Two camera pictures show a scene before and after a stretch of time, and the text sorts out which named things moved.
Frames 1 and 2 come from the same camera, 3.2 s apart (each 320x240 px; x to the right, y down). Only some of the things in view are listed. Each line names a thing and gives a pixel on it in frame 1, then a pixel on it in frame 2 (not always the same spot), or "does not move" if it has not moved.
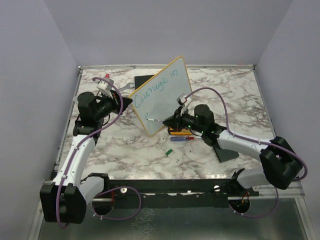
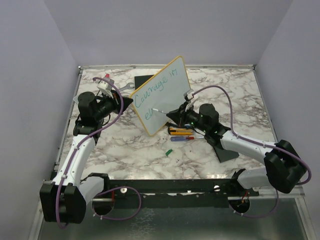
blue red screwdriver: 183,138 does not move
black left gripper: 115,100 does not move
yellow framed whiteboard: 161,96 does not move
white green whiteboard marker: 154,120 → 159,110
